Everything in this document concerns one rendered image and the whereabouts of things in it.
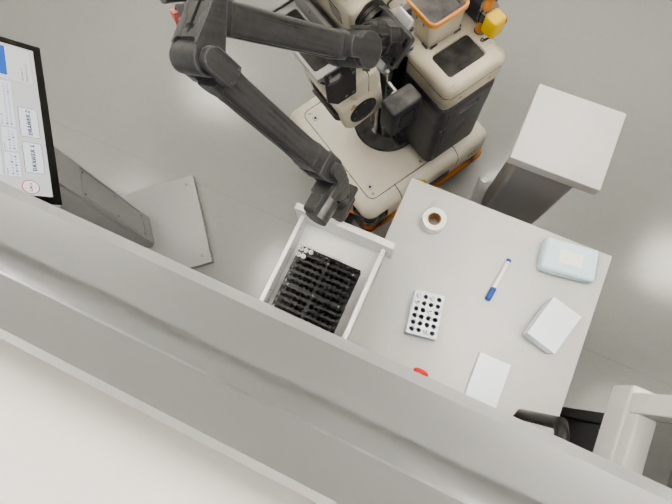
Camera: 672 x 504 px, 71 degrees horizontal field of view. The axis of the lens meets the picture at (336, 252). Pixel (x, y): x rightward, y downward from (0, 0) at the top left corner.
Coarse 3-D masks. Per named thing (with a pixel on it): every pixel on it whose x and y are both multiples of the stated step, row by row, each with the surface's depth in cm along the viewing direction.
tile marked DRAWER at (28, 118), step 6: (18, 108) 128; (24, 108) 130; (18, 114) 128; (24, 114) 129; (30, 114) 130; (36, 114) 131; (24, 120) 128; (30, 120) 129; (36, 120) 131; (24, 126) 128; (30, 126) 129; (36, 126) 130; (24, 132) 127; (30, 132) 128; (36, 132) 129; (36, 138) 129
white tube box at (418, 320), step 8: (416, 296) 132; (424, 296) 135; (440, 296) 132; (416, 304) 132; (424, 304) 135; (432, 304) 132; (440, 304) 131; (416, 312) 131; (424, 312) 131; (432, 312) 131; (440, 312) 131; (408, 320) 131; (416, 320) 131; (424, 320) 130; (432, 320) 130; (408, 328) 130; (416, 328) 130; (424, 328) 130; (432, 328) 133; (416, 336) 133; (424, 336) 129; (432, 336) 129
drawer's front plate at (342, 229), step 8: (296, 208) 127; (312, 224) 135; (328, 224) 128; (336, 224) 125; (344, 224) 125; (336, 232) 132; (344, 232) 128; (352, 232) 125; (360, 232) 124; (368, 232) 124; (352, 240) 132; (360, 240) 129; (368, 240) 125; (376, 240) 123; (384, 240) 123; (376, 248) 129; (384, 248) 126; (392, 248) 123
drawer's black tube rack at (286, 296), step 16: (320, 256) 129; (288, 272) 126; (304, 272) 125; (320, 272) 128; (336, 272) 125; (352, 272) 128; (288, 288) 127; (304, 288) 124; (320, 288) 127; (336, 288) 124; (352, 288) 123; (272, 304) 123; (288, 304) 127; (304, 304) 126; (320, 304) 126; (336, 304) 122; (320, 320) 122; (336, 320) 125
